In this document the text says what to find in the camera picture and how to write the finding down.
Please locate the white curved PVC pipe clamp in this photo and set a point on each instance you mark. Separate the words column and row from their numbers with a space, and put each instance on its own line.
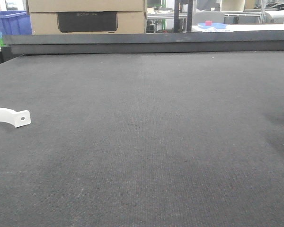
column 17, row 119

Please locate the blue plastic bin on table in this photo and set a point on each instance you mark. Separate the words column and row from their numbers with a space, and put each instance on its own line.
column 15, row 22

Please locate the crumpled clear plastic bag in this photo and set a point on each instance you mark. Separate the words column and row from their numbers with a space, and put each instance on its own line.
column 215, row 30

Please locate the red cube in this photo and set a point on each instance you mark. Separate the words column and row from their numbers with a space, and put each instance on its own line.
column 208, row 23

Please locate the light blue flat tray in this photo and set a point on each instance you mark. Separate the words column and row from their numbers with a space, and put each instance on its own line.
column 214, row 25

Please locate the large cardboard box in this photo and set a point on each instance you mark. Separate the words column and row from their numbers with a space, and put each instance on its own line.
column 56, row 17

